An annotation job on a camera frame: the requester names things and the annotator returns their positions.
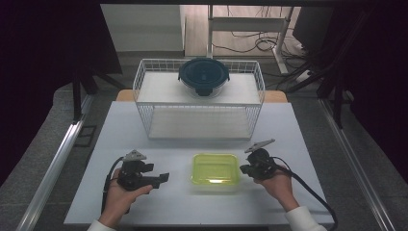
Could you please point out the square container with green lid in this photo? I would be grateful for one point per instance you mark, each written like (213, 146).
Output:
(215, 170)

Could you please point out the black stand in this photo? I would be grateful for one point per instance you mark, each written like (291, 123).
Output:
(336, 93)
(77, 96)

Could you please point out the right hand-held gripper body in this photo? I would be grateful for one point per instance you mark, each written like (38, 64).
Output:
(263, 163)

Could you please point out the white cabinet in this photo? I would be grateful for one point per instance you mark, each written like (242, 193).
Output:
(141, 27)

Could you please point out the aluminium rail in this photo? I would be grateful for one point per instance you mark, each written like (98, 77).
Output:
(54, 170)
(356, 166)

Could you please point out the white metal desk frame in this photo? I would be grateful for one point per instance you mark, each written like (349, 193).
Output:
(247, 24)

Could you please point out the person's right hand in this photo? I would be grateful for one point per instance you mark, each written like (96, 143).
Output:
(280, 187)

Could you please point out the round container with dark blue lid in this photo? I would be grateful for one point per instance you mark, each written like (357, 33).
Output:
(203, 75)

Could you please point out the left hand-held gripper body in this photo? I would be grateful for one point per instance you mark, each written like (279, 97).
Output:
(131, 176)

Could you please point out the wooden table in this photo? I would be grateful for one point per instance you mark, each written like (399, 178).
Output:
(125, 95)

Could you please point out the person's left hand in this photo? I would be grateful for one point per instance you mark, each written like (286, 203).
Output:
(117, 202)

